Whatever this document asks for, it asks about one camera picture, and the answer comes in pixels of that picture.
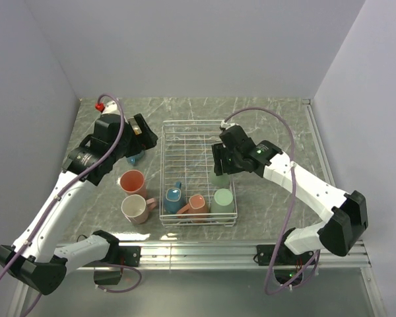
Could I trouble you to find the light green cup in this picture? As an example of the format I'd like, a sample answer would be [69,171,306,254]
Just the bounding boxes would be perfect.
[209,170,230,188]

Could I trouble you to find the pale green tumbler cup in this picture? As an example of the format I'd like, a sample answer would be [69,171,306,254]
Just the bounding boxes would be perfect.
[210,188,234,215]

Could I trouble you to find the salmon mug white inside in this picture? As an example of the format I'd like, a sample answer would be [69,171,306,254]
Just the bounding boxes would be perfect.
[176,194,209,223]

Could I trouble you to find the blue patterned mug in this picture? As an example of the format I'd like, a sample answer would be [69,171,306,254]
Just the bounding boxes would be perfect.
[163,181,186,215]

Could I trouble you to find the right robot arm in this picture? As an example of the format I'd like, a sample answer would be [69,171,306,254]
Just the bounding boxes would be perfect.
[212,122,368,264]

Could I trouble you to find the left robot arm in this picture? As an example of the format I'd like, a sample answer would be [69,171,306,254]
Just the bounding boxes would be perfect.
[0,114,158,295]

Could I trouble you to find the blue mug orange inside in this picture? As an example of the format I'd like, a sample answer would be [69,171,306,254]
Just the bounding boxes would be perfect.
[127,151,145,166]

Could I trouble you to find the steel cup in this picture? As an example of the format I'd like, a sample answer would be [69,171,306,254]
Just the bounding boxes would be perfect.
[128,117,142,135]

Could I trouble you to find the salmon tumbler cup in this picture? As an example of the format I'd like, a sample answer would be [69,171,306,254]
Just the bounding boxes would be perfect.
[119,170,147,198]

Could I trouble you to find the pink mug white inside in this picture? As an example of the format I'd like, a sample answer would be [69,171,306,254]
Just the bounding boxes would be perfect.
[121,194,158,225]

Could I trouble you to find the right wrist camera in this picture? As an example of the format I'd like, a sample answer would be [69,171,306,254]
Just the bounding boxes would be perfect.
[220,120,235,131]

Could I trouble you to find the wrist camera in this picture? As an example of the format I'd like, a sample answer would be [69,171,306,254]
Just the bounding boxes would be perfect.
[102,101,119,115]
[220,120,235,131]

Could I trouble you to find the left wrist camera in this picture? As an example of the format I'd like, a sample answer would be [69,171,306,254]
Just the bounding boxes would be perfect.
[102,101,119,115]

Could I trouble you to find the white wire dish rack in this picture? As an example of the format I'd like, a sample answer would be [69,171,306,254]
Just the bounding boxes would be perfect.
[159,120,238,227]

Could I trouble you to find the aluminium mounting rail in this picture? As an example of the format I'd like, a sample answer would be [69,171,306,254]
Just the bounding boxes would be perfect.
[22,240,372,271]

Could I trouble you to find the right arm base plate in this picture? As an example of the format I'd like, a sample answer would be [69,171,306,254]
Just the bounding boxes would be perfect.
[253,244,314,266]

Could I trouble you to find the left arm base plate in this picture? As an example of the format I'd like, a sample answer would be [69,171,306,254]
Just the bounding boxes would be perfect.
[86,246,141,267]

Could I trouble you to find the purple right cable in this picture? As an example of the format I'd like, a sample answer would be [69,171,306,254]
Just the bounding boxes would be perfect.
[222,107,320,296]

